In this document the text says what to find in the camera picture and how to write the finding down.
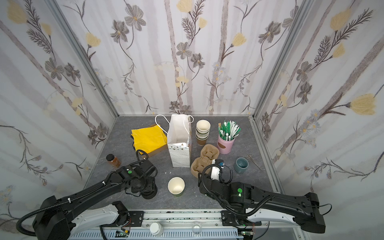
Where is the pink straw holder cup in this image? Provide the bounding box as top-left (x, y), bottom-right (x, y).
top-left (217, 137), bottom-right (235, 155)

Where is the green paper coffee cup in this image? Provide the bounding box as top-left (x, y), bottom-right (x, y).
top-left (168, 177), bottom-right (185, 197)

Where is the amber spice bottle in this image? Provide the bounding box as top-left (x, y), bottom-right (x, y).
top-left (106, 154), bottom-right (121, 168)

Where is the aluminium mounting rail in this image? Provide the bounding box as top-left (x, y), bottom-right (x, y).
top-left (71, 209), bottom-right (306, 240)

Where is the teal ceramic cup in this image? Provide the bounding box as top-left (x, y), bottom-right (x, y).
top-left (234, 158), bottom-right (249, 174)

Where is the white paper bag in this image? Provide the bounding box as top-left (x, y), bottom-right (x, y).
top-left (155, 114), bottom-right (194, 168)

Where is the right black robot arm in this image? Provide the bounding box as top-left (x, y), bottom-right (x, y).
top-left (198, 164), bottom-right (326, 234)

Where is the bundle of wrapped straws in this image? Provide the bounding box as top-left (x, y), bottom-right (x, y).
top-left (218, 121), bottom-right (241, 142)

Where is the stack of black lids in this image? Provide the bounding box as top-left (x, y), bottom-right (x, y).
top-left (141, 184), bottom-right (158, 200)

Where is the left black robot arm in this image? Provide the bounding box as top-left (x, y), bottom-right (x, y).
top-left (16, 159), bottom-right (158, 240)

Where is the yellow napkin stack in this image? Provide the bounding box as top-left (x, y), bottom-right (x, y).
top-left (131, 125), bottom-right (167, 153)

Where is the brown pulp cup carrier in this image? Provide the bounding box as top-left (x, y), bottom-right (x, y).
top-left (191, 144), bottom-right (220, 178)

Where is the stack of paper cups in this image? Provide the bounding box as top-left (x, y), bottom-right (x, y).
top-left (196, 120), bottom-right (211, 146)

